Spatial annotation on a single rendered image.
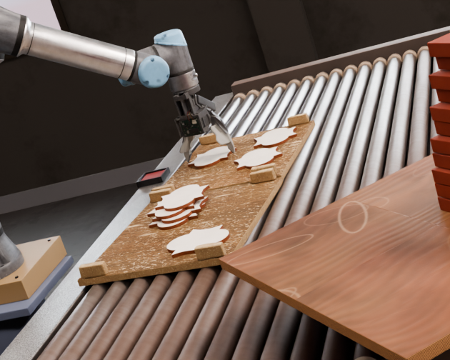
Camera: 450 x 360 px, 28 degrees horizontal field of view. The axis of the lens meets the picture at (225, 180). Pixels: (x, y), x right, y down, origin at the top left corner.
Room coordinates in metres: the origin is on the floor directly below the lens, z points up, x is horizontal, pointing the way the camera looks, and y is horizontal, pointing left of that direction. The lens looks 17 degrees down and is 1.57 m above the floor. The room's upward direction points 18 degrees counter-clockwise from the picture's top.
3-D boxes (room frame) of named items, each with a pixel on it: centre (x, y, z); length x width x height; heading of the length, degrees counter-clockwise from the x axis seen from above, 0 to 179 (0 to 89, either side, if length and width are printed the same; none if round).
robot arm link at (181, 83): (2.30, 0.02, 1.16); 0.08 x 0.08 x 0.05
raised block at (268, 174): (1.99, -0.09, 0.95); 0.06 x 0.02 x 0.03; 66
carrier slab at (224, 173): (2.25, -0.04, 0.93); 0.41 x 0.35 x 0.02; 158
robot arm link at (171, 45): (2.30, 0.03, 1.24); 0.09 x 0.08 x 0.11; 104
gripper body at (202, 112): (2.30, 0.03, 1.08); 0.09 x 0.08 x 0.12; 154
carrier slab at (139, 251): (1.87, 0.11, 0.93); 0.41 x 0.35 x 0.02; 156
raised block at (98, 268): (1.74, 0.32, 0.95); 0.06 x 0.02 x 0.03; 66
